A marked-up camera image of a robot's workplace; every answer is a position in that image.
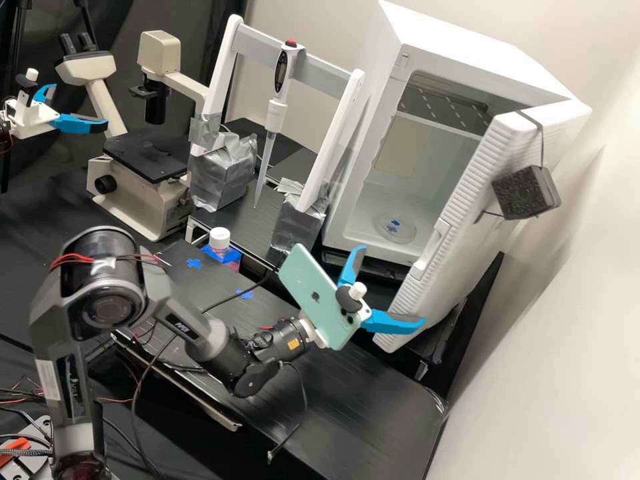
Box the black tray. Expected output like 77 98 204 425
110 327 245 433

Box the white incubator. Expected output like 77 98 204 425
321 0 594 267

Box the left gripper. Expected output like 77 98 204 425
4 83 110 141

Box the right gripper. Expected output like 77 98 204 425
298 244 428 350

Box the pipette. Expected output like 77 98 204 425
253 37 307 210

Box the white pipette stand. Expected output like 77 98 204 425
187 13 367 252

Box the incubator door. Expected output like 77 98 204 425
371 99 594 354

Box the small bottle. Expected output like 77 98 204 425
207 227 244 271

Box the right wrist camera phone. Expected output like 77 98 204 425
277 243 374 351

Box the blue bottle holder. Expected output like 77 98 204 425
200 243 244 272

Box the black cable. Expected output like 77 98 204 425
130 319 177 480
266 360 309 461
201 269 279 315

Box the cream microscope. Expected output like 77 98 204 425
53 29 212 244

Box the petri dish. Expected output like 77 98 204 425
373 211 419 245

